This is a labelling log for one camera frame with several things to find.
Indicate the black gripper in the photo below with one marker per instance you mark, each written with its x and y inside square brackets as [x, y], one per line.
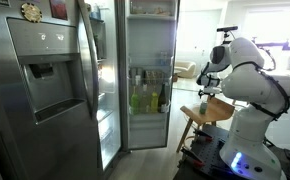
[211, 91]

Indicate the green can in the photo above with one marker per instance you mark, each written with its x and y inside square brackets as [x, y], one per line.
[203, 107]

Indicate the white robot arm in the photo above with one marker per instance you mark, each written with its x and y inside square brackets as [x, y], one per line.
[237, 68]

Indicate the wooden stool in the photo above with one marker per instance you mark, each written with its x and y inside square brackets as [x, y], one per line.
[217, 110]

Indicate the open right fridge door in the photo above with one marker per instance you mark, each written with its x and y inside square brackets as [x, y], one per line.
[148, 31]

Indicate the left fridge door with dispenser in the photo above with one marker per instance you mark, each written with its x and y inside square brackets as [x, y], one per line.
[48, 94]

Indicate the red picture fridge magnet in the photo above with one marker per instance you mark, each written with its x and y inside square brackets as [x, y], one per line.
[58, 9]

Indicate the round gold fridge magnet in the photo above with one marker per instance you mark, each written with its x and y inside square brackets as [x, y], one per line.
[31, 12]

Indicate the beige armchair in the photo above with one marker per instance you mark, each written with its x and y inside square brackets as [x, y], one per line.
[185, 69]

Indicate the dark wine bottle in door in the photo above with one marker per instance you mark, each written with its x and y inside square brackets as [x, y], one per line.
[162, 101]

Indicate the yellow bottle in door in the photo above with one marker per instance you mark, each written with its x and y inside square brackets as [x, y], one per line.
[154, 102]

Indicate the green bottle in door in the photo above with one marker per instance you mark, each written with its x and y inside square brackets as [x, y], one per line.
[134, 102]

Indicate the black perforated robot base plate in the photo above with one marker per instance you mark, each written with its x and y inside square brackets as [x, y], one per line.
[202, 161]

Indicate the black camera on stand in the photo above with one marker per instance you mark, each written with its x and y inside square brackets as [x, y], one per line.
[227, 32]

